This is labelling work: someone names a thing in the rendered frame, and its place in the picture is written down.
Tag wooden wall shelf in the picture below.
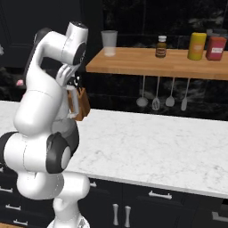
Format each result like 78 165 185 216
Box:
85 46 228 81

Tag grey hanging wide spatula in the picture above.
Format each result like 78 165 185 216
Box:
165 77 176 108

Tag black cupboard door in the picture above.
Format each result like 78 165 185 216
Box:
121 201 194 228
77 177 124 228

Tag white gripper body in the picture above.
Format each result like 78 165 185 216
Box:
69 85 81 117

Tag red canister with label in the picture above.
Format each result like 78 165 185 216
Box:
205 36 228 61

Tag black wall cupboards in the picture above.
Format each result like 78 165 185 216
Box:
0 0 103 69

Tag silver cupboard door handle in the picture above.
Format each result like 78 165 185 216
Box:
111 203 119 227
124 205 132 228

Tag clear glass cup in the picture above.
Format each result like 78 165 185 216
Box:
101 29 118 58

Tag grey hanging narrow spatula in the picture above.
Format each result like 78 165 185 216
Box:
180 77 191 112

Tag grey hanging ladle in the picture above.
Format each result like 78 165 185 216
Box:
135 75 149 108

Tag black drawer front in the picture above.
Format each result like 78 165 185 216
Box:
122 181 186 210

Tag brown bottle with white cap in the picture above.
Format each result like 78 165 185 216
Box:
155 35 167 59

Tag yellow canister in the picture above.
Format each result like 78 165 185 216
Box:
186 31 208 61

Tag grey hanging slotted spatula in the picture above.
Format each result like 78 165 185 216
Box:
151 76 161 111

